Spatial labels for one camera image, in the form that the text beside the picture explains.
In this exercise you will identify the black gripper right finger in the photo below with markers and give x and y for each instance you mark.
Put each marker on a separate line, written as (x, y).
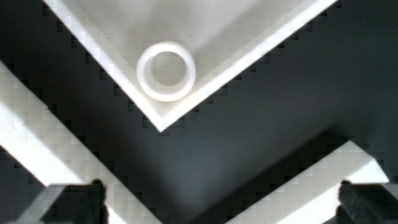
(368, 203)

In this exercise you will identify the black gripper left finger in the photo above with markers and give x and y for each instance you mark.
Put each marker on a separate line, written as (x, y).
(70, 204)

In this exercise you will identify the white square tabletop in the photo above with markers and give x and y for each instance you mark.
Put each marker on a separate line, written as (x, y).
(175, 45)

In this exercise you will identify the white U-shaped obstacle fence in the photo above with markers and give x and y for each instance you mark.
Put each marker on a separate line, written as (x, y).
(50, 152)

